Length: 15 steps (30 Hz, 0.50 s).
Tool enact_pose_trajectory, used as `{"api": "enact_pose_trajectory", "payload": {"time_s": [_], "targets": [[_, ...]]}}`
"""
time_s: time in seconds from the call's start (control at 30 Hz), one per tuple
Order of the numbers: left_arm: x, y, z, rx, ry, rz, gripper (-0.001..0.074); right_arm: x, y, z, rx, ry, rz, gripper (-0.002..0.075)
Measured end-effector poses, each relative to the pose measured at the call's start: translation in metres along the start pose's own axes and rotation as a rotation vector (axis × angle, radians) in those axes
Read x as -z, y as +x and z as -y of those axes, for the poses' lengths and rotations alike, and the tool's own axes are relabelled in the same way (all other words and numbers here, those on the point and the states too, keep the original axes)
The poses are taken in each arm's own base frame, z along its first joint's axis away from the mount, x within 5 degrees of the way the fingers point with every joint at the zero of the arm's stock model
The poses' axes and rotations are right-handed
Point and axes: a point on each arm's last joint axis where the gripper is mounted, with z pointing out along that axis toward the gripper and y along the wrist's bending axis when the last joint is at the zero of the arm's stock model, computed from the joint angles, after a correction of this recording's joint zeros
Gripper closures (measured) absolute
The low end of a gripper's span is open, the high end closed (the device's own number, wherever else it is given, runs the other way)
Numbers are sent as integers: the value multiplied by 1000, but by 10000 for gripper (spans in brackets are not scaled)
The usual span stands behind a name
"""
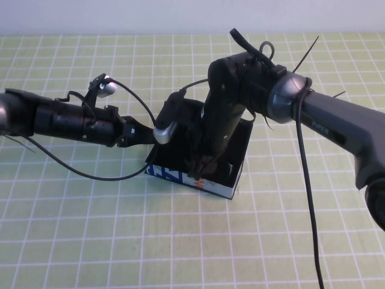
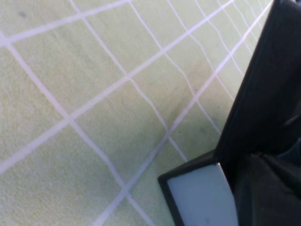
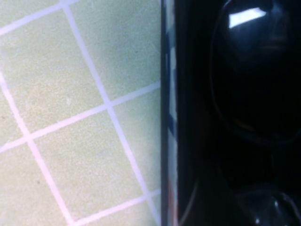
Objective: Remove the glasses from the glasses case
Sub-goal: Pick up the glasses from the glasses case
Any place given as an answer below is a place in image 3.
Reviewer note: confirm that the black printed glasses case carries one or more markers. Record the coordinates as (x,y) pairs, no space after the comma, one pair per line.
(188,94)

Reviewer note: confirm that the black framed glasses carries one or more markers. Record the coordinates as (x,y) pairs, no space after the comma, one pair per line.
(247,70)

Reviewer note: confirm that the green white-grid tablecloth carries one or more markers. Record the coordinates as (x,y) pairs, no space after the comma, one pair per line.
(70,117)

